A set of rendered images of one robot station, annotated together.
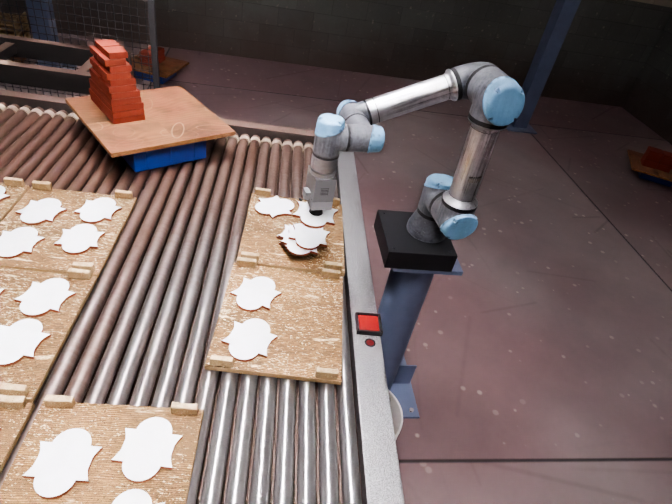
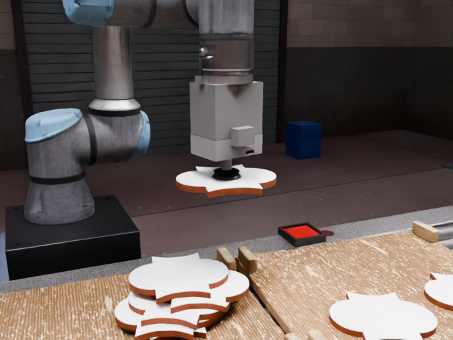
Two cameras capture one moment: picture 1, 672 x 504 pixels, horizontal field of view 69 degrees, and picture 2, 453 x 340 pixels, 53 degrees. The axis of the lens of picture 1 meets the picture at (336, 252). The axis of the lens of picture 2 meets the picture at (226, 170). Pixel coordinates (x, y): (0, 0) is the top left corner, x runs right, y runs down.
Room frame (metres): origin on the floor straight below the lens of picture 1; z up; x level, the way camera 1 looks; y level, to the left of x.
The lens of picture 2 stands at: (1.39, 0.72, 1.33)
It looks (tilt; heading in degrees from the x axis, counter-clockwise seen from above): 16 degrees down; 258
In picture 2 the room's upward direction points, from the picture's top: straight up
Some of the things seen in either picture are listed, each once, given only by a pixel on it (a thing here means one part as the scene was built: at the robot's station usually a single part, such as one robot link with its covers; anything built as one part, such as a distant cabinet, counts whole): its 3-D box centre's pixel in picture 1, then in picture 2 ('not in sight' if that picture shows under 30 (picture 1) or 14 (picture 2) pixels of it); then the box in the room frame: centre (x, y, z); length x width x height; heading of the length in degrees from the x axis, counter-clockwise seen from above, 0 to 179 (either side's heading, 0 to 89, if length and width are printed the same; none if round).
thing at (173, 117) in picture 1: (150, 116); not in sight; (1.84, 0.86, 1.03); 0.50 x 0.50 x 0.02; 47
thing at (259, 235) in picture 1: (294, 231); (127, 339); (1.41, 0.16, 0.93); 0.41 x 0.35 x 0.02; 8
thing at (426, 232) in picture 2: (326, 373); (425, 231); (0.81, -0.04, 0.95); 0.06 x 0.02 x 0.03; 96
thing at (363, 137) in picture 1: (361, 135); (180, 3); (1.30, 0.00, 1.38); 0.11 x 0.11 x 0.08; 21
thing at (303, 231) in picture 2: (368, 324); (301, 235); (1.04, -0.14, 0.92); 0.06 x 0.06 x 0.01; 10
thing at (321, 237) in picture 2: (368, 323); (301, 234); (1.04, -0.14, 0.92); 0.08 x 0.08 x 0.02; 10
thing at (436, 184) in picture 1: (439, 194); (58, 141); (1.54, -0.32, 1.11); 0.13 x 0.12 x 0.14; 21
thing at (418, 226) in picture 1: (429, 219); (58, 191); (1.55, -0.32, 1.00); 0.15 x 0.15 x 0.10
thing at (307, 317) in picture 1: (282, 317); (385, 289); (0.99, 0.11, 0.93); 0.41 x 0.35 x 0.02; 6
